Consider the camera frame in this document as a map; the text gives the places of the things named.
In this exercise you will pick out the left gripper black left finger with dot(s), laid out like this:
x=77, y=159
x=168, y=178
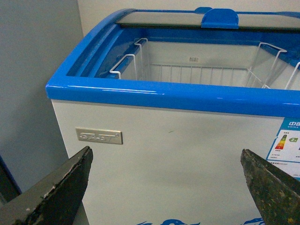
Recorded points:
x=55, y=199

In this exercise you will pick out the white wire freezer basket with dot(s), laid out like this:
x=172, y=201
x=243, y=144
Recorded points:
x=193, y=63

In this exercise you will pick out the white chest freezer, blue rim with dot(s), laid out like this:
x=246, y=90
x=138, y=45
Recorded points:
x=167, y=153

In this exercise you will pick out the glass sliding freezer lid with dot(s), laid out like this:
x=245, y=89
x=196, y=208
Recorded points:
x=212, y=18

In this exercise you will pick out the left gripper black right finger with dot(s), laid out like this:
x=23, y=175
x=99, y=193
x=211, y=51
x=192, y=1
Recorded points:
x=276, y=194

